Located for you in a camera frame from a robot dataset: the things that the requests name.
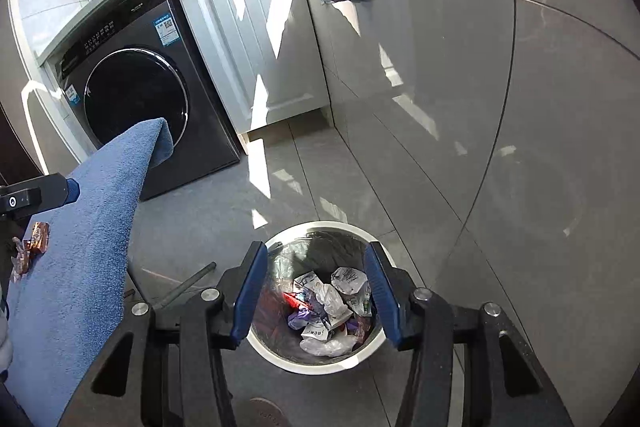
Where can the purple plastic bag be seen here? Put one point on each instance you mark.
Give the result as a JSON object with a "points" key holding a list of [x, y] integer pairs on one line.
{"points": [[302, 319]]}

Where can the grey metal table leg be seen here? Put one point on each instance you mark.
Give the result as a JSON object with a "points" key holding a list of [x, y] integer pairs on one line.
{"points": [[190, 282]]}

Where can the dark clear wrapper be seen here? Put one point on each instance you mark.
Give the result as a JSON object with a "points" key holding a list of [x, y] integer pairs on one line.
{"points": [[21, 262]]}

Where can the dark grey washing machine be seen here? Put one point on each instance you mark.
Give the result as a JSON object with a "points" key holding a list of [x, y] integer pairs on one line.
{"points": [[135, 97]]}

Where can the white tissue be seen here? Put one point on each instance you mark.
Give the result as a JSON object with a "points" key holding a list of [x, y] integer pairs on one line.
{"points": [[332, 302]]}

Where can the brown round object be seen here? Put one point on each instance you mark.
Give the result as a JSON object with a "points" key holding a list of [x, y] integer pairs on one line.
{"points": [[267, 414]]}

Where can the blue terry towel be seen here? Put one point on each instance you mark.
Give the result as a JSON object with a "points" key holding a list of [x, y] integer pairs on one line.
{"points": [[85, 257]]}

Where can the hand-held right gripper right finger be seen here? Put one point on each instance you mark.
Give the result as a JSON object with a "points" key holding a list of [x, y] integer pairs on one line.
{"points": [[382, 297]]}

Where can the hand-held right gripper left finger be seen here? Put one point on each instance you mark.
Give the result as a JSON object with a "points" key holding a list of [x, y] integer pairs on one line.
{"points": [[249, 297]]}

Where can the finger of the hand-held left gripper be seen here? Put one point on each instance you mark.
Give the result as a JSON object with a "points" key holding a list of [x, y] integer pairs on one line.
{"points": [[57, 192]]}

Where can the white round trash bin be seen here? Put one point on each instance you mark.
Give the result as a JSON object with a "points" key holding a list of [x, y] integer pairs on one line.
{"points": [[272, 332]]}

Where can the white green plastic bag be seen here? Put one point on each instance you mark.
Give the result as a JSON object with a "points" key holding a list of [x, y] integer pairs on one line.
{"points": [[350, 279]]}

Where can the clear plastic wrapper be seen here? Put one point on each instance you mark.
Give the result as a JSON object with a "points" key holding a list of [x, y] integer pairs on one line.
{"points": [[325, 347]]}

